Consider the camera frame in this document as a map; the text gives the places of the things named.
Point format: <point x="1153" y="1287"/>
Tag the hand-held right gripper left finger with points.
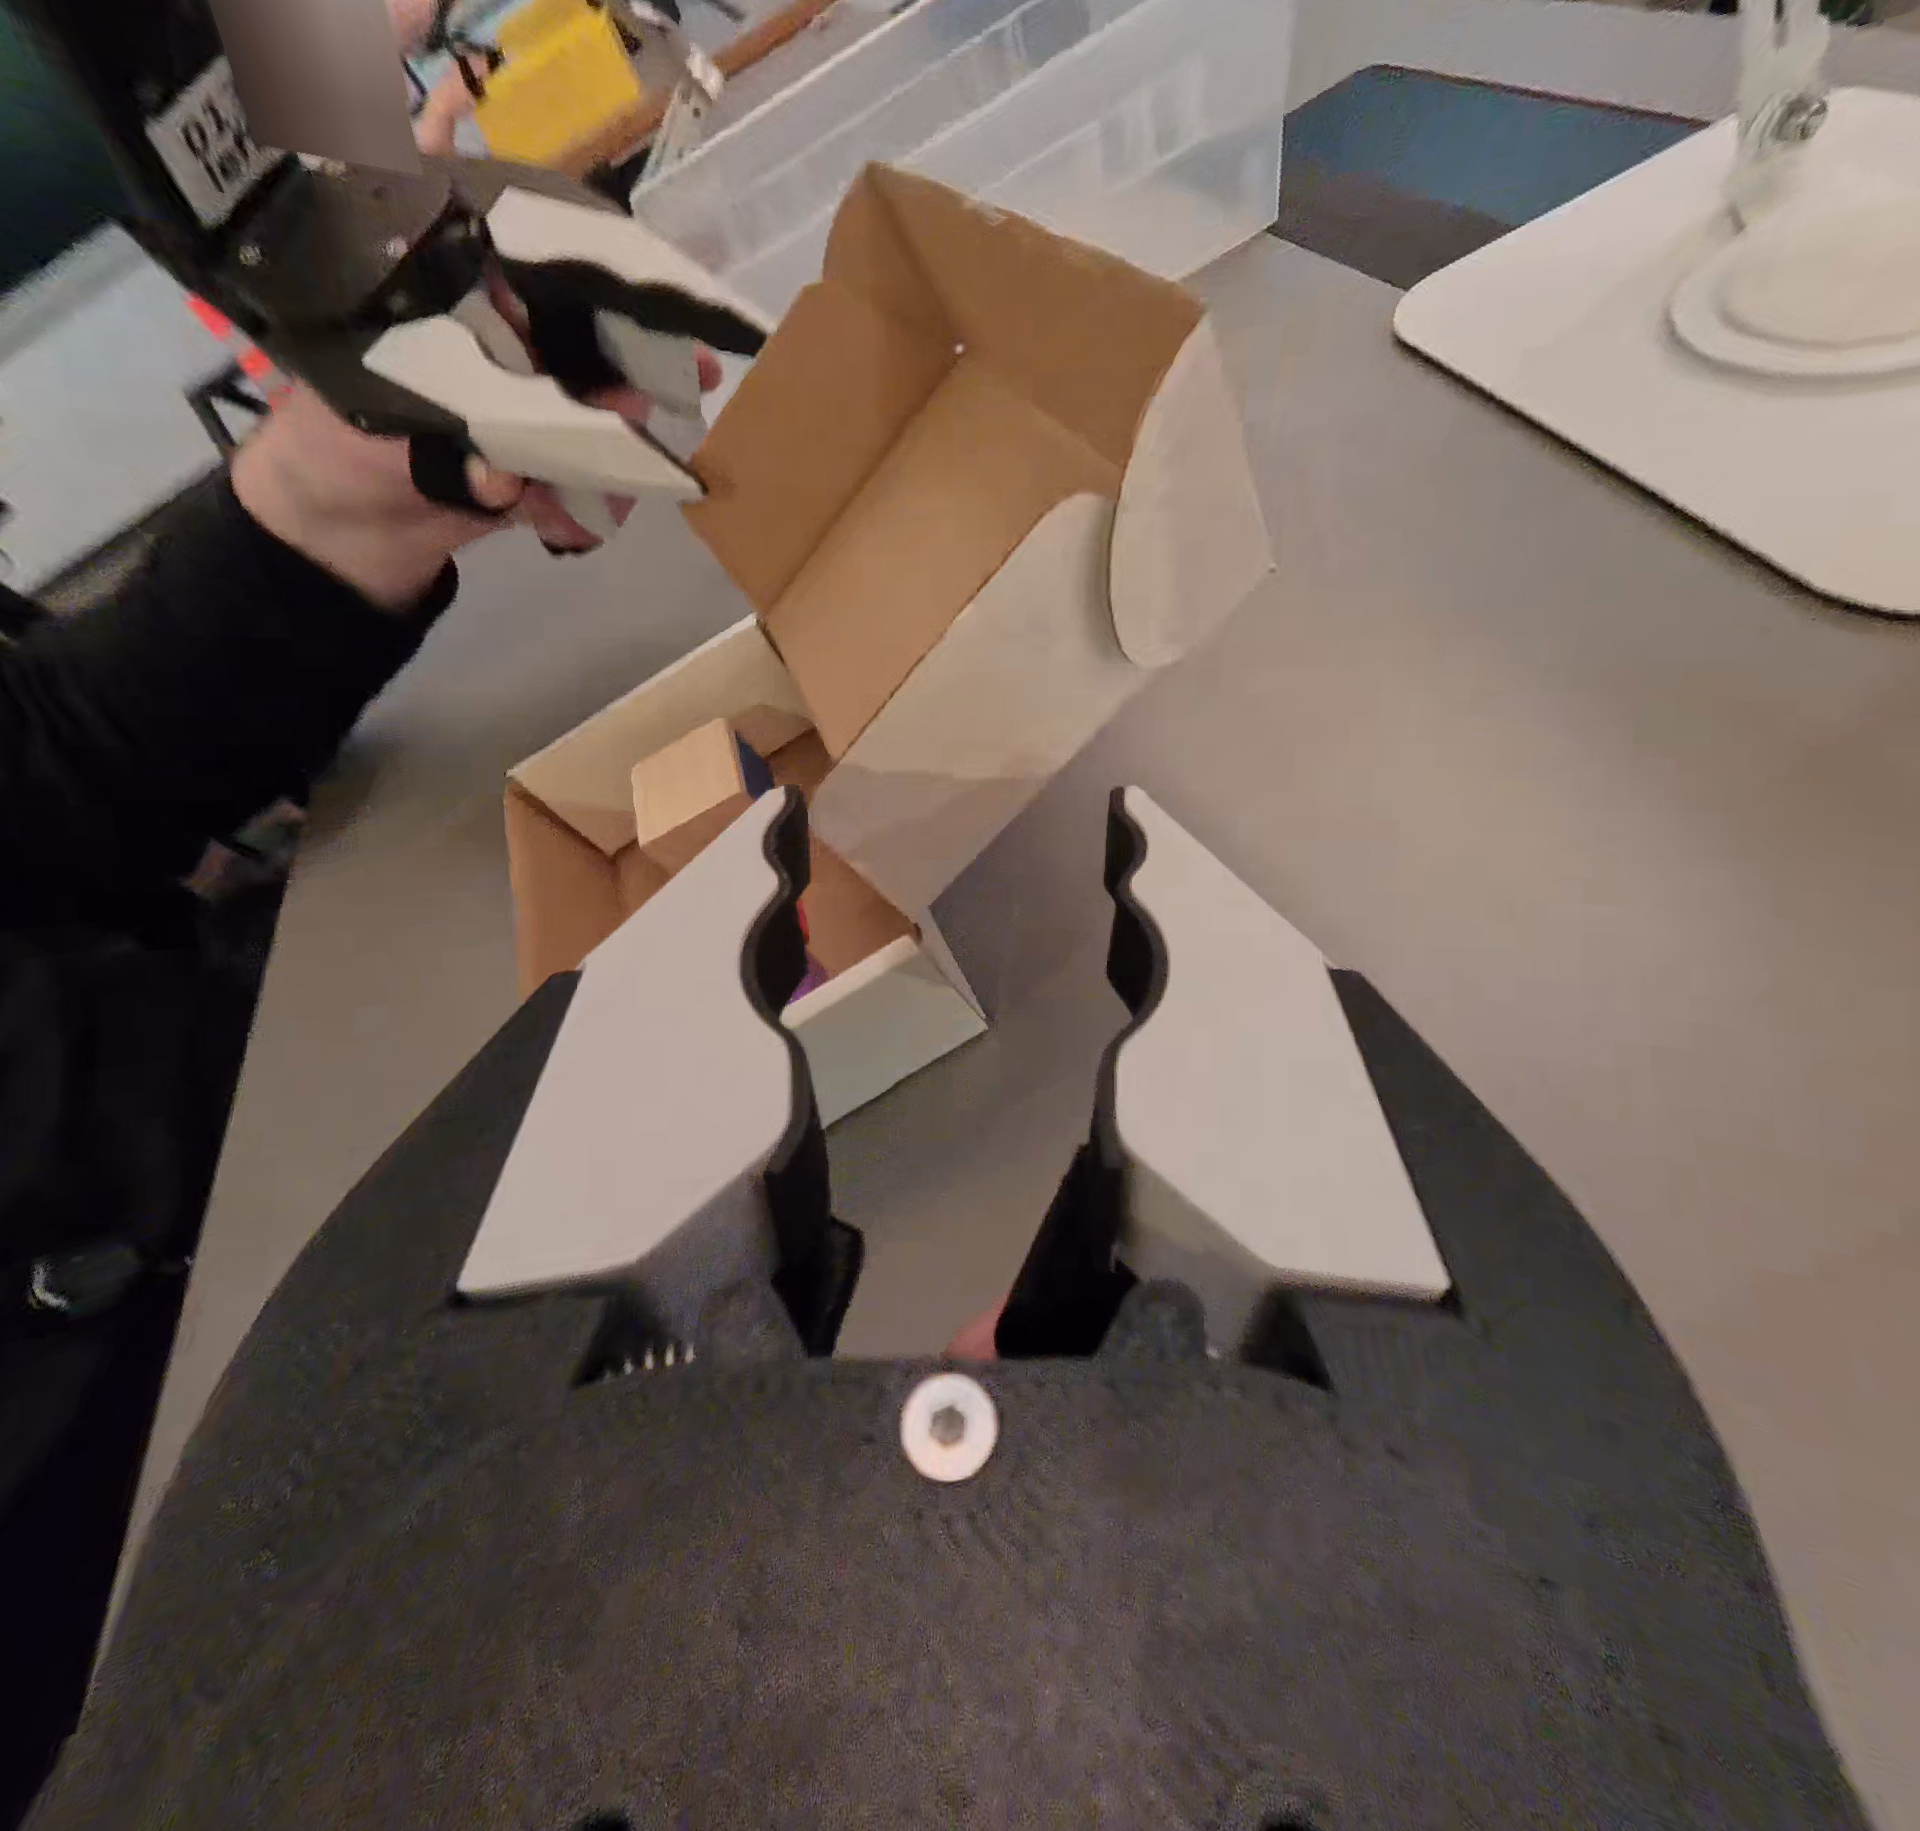
<point x="644" y="1112"/>

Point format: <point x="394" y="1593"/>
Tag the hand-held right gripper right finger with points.
<point x="1262" y="1112"/>

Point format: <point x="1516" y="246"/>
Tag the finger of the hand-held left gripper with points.
<point x="602" y="236"/>
<point x="571" y="442"/>

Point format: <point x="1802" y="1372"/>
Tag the purple cube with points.
<point x="809" y="985"/>

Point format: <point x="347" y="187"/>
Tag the wooden cube with blue face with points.
<point x="689" y="790"/>

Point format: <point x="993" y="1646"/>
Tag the white cardboard box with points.
<point x="1021" y="662"/>

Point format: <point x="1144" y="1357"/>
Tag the clear plastic bin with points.
<point x="1096" y="107"/>

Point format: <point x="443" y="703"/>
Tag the person's left forearm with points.
<point x="150" y="721"/>

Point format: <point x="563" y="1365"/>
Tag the yellow box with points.
<point x="563" y="75"/>

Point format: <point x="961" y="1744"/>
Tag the person's left hand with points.
<point x="330" y="497"/>

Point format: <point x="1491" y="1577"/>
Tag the person's black clothing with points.
<point x="92" y="1112"/>

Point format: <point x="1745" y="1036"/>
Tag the blue desk mat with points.
<point x="1469" y="134"/>

